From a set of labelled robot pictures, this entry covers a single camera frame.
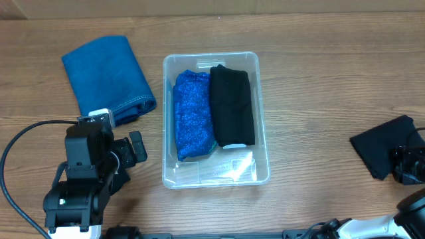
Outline black cloth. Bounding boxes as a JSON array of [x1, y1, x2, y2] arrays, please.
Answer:
[[210, 64, 255, 147], [349, 115, 424, 181], [110, 167, 131, 195]]

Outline sparkly blue cloth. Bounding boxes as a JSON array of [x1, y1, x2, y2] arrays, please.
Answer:
[[173, 70, 217, 161]]

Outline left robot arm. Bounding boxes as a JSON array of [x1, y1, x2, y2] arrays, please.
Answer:
[[43, 123, 147, 238]]

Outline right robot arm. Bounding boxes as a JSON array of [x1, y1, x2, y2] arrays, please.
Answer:
[[302, 147, 424, 239]]

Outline folded blue denim jeans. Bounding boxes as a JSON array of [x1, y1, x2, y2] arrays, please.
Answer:
[[62, 35, 157, 126]]

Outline white label in bin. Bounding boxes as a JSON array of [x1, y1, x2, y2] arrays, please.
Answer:
[[223, 143, 246, 149]]

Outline clear plastic storage bin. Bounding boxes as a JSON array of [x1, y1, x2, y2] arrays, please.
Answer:
[[162, 51, 271, 189]]

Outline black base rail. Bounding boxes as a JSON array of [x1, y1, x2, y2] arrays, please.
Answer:
[[101, 225, 319, 239]]

